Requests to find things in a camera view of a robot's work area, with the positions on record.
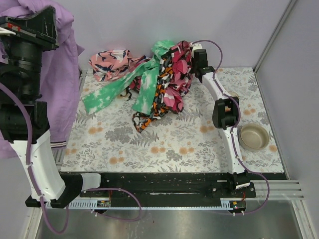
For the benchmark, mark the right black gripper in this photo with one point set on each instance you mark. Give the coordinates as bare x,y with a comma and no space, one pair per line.
199,58

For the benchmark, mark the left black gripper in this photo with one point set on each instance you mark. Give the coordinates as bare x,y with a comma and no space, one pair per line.
29,34

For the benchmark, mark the red pink camo cloth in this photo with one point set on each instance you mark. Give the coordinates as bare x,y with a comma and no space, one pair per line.
181,62

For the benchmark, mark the purple cloth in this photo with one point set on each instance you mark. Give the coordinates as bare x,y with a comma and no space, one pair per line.
59,82

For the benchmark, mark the green tie-dye cloth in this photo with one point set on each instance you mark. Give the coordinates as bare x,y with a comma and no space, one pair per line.
101,98

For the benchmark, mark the black orange patterned cloth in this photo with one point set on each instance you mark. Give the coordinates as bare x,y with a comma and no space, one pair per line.
154,104

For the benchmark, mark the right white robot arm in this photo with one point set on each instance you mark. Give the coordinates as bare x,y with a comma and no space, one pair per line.
225,117

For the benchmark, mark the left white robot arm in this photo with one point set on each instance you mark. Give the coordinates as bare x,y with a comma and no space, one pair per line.
23,116

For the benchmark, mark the pink navy patterned cloth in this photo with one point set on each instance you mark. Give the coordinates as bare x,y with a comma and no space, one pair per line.
111,65

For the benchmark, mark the amber drinking glass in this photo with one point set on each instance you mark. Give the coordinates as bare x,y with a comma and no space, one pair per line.
233,94

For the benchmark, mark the floral tablecloth mat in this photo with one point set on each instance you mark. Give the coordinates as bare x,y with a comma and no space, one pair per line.
107,141

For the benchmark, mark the beige metal bowl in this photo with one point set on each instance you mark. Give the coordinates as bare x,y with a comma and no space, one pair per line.
253,137

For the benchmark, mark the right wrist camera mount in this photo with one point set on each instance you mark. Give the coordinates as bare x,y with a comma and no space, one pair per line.
195,46

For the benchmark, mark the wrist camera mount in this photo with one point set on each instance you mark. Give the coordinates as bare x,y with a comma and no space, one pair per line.
195,46
4,31

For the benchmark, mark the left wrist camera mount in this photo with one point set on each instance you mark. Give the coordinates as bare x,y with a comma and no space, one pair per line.
4,31

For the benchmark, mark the left aluminium frame post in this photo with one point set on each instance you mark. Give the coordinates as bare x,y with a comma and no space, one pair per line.
79,70

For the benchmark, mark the aluminium frame post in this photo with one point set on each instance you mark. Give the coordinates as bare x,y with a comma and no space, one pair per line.
282,21
79,70

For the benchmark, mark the right aluminium frame post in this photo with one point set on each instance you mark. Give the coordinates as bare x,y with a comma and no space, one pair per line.
282,21

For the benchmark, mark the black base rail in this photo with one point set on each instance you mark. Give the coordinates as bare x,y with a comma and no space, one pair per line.
221,185

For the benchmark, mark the white slotted cable duct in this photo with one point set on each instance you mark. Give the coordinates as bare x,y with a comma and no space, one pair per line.
159,202

